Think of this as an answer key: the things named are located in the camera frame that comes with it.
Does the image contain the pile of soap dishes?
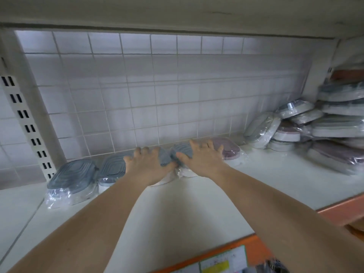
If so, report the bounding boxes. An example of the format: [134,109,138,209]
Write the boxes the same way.
[243,66,364,176]

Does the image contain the pink soap dish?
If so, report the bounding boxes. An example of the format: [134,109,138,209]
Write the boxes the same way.
[212,137,246,166]

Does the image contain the person's left hand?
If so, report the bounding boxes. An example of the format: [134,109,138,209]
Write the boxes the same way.
[123,146,177,187]

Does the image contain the person's right forearm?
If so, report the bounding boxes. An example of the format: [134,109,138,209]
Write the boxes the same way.
[213,165,364,273]

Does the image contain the person's right hand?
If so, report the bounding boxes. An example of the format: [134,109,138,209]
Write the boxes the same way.
[175,139,231,181]

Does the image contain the orange metal store shelving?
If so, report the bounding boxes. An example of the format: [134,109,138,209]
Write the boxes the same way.
[0,0,364,273]

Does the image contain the person's left forearm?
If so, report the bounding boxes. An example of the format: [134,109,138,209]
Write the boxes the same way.
[8,173,160,273]

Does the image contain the yellow shelf price label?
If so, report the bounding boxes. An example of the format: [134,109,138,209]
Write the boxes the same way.
[171,244,249,273]

